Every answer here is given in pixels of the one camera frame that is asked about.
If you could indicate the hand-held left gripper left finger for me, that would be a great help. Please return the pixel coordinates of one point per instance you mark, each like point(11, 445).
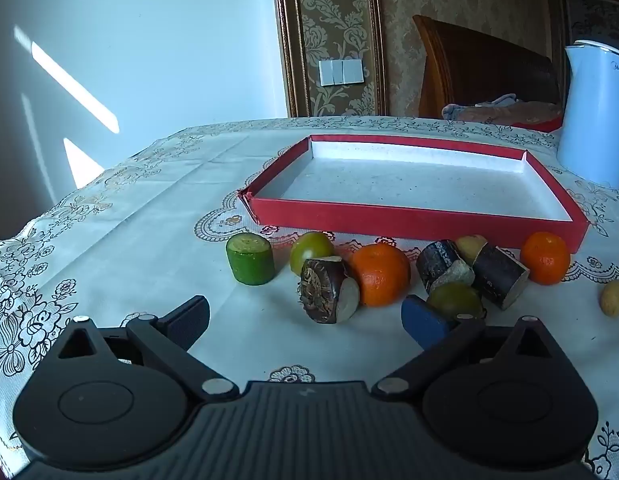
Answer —
point(190, 317)

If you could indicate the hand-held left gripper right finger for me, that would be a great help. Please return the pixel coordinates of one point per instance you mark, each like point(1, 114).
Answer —
point(423, 322)

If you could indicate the green tomato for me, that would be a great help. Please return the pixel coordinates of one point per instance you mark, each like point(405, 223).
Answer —
point(454, 300)
point(309, 249)

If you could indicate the large orange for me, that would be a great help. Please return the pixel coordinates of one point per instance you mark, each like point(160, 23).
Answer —
point(382, 275)

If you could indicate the dark eggplant chunk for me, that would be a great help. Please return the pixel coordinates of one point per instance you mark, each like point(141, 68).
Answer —
point(437, 260)
point(499, 275)

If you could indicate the green cucumber piece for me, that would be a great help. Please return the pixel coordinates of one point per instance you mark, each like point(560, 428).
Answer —
point(250, 262)

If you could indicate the red shallow cardboard tray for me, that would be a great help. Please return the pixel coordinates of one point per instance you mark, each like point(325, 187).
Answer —
point(414, 185)

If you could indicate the small orange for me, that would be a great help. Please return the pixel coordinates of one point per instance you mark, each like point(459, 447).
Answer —
point(545, 257)

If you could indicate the small yellow round fruit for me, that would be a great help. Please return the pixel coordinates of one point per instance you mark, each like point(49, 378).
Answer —
point(614, 299)

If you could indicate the small potato behind eggplant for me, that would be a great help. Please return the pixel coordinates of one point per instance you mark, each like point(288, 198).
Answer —
point(468, 246)

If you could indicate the striped bedding pile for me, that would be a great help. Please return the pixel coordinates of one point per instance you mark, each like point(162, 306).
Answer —
point(509, 114)

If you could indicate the wooden bed headboard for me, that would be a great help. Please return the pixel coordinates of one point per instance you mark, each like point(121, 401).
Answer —
point(479, 65)

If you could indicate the light blue electric kettle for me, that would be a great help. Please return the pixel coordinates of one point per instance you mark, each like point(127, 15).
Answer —
point(594, 120)

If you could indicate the patterned wardrobe door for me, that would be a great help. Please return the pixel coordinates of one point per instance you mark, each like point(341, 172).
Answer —
point(594, 20)

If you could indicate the white wall switch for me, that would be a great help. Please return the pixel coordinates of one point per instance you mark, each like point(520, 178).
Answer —
point(342, 72)

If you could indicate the gold framed damask wall panel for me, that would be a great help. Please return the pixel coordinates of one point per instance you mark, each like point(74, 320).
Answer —
point(334, 20)

